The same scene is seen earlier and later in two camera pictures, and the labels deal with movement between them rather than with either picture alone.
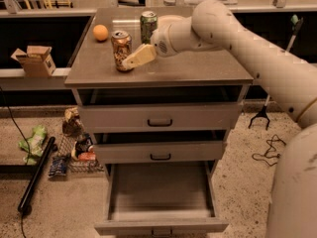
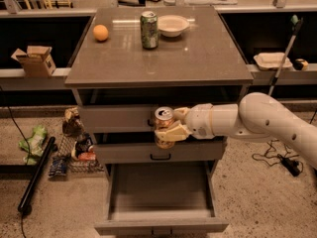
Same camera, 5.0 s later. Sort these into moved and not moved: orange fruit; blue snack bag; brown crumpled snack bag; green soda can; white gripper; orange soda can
Moved: white gripper; orange soda can
Not moved: blue snack bag; green soda can; brown crumpled snack bag; orange fruit
